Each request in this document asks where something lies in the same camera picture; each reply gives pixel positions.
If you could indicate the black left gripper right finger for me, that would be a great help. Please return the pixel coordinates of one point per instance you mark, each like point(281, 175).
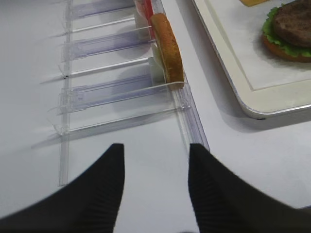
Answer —
point(224, 203)

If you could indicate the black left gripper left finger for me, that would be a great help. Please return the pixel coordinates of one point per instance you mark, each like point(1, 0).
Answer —
point(89, 204)

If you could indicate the lettuce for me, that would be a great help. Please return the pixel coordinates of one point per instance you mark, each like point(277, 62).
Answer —
point(267, 30)

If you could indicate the meat patty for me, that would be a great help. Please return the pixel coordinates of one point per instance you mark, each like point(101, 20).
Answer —
point(292, 22)

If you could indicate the yellow cheese slice on tray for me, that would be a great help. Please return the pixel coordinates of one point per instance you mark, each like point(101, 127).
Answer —
point(250, 3)

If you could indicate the red tomato slice in rack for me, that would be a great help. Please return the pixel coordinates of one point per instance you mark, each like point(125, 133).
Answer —
point(143, 15)

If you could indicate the white metal tray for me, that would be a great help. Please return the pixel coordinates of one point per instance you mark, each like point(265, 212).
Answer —
point(264, 84)

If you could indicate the clear left acrylic rack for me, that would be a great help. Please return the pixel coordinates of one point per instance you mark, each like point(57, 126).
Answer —
point(114, 87)

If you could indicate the bun half in left rack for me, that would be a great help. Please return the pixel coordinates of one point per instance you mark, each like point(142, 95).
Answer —
point(169, 51)

